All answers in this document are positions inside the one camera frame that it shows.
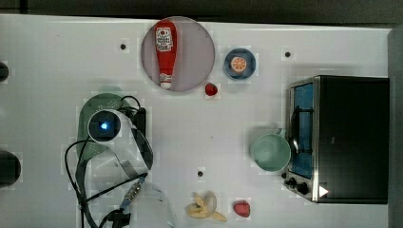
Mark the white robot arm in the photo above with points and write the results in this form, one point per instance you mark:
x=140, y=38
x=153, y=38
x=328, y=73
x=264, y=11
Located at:
x=114, y=161

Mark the black cylinder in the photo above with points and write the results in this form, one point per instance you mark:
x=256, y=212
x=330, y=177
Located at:
x=10, y=169
x=4, y=72

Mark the black cylinder upper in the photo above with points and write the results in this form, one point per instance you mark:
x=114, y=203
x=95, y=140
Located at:
x=4, y=72

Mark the green strainer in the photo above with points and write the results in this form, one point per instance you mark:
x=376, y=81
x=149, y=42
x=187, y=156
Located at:
x=94, y=104

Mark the large red strawberry toy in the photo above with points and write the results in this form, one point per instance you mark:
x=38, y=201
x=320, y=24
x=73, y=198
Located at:
x=242, y=208

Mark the grey round plate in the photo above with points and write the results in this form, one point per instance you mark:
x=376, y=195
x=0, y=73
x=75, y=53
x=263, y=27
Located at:
x=195, y=55

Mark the peeled banana toy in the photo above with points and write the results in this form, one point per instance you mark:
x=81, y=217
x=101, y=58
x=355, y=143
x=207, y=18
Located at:
x=205, y=207

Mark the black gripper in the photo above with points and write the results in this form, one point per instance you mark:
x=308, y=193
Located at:
x=138, y=118

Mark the black cylinder lower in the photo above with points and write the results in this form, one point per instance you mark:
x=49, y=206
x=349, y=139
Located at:
x=10, y=169

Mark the small red strawberry toy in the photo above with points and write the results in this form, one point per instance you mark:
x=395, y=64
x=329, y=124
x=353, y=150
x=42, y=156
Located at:
x=211, y=90

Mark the small blue bowl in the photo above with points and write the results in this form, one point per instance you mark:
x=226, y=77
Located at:
x=251, y=64

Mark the red ketchup bottle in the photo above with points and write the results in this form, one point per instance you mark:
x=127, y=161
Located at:
x=166, y=50

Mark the orange slice toy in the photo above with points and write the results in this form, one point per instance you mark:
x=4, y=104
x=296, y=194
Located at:
x=238, y=64

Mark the green cup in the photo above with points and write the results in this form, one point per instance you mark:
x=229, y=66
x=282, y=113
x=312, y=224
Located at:
x=271, y=152

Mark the black toaster oven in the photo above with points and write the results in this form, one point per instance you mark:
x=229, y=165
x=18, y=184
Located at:
x=338, y=130

